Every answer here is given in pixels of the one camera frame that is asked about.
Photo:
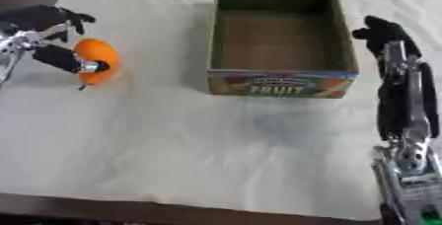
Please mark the open cardboard box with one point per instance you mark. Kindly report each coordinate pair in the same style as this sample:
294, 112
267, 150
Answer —
281, 38

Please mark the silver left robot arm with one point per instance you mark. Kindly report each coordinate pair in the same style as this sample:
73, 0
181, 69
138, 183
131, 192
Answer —
12, 50

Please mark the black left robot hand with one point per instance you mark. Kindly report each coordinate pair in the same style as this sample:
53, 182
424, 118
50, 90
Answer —
50, 56

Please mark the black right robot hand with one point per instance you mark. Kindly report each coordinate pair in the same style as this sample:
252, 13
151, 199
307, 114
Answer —
397, 81

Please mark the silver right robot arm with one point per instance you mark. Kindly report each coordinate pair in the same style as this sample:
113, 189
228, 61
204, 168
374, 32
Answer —
410, 183

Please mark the orange toy fruit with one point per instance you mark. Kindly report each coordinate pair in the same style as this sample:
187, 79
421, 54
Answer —
99, 58

